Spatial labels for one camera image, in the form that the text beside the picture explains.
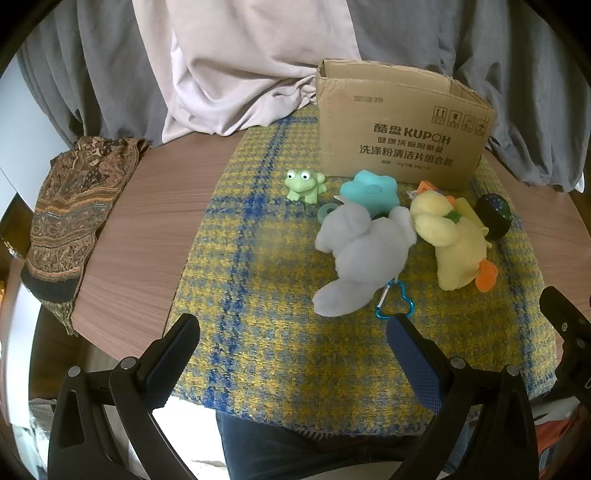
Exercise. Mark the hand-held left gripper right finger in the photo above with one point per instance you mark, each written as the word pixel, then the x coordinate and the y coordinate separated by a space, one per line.
pixel 415 364

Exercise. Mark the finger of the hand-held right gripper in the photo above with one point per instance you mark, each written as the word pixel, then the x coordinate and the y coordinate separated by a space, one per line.
pixel 561 311

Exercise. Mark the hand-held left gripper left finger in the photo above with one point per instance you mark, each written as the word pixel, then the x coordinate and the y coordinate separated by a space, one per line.
pixel 171 364

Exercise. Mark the dark patterned ball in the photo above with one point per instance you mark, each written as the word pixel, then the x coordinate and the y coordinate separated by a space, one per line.
pixel 496 214

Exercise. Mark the grey plush toy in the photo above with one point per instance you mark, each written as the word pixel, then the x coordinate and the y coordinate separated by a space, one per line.
pixel 364 249

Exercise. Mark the yellow duck plush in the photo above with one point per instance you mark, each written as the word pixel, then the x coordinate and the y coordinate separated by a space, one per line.
pixel 457 240

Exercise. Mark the teal flower plush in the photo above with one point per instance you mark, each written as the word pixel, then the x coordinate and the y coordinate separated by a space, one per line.
pixel 369 191

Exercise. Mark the green frog toy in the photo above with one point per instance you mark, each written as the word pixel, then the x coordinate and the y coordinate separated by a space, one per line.
pixel 302 182

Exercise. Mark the brown cardboard box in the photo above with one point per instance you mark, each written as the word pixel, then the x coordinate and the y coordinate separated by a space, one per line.
pixel 392 138

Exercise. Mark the blue heart carabiner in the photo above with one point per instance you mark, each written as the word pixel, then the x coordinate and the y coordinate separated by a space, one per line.
pixel 377 310

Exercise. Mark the yellow blue plaid cloth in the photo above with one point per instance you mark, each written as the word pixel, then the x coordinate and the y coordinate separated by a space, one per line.
pixel 277 300

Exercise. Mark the orange cloth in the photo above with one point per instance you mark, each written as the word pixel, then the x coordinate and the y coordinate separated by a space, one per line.
pixel 554 438

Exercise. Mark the person's dark trousers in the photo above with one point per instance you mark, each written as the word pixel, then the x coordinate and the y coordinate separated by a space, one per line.
pixel 277 447

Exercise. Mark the brown patterned cloth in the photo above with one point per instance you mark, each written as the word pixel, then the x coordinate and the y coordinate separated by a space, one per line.
pixel 69 207

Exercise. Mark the pale pink curtain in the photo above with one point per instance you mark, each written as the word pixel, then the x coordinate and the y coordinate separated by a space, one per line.
pixel 231 69

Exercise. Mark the grey curtain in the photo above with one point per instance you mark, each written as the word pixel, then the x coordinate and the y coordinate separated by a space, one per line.
pixel 92 69

